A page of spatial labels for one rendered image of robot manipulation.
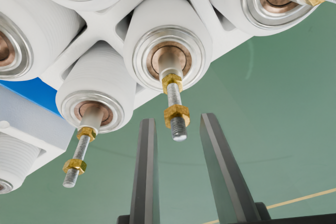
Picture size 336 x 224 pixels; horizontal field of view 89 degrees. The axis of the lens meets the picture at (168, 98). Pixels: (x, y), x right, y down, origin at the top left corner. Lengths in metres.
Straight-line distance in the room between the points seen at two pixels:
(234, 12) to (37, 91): 0.42
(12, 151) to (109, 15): 0.34
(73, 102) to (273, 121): 0.70
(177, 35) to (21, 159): 0.40
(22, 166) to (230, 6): 0.45
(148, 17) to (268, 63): 0.45
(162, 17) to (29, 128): 0.37
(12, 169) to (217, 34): 0.43
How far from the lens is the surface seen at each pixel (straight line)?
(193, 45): 0.17
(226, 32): 0.26
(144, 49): 0.17
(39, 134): 0.46
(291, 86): 0.67
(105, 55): 0.26
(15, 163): 0.46
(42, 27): 0.21
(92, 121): 0.22
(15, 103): 0.48
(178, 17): 0.17
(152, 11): 0.18
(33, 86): 0.48
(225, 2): 0.18
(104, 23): 0.25
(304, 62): 0.63
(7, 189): 0.49
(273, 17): 0.19
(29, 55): 0.21
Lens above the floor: 0.41
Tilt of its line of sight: 49 degrees down
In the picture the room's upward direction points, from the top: 174 degrees clockwise
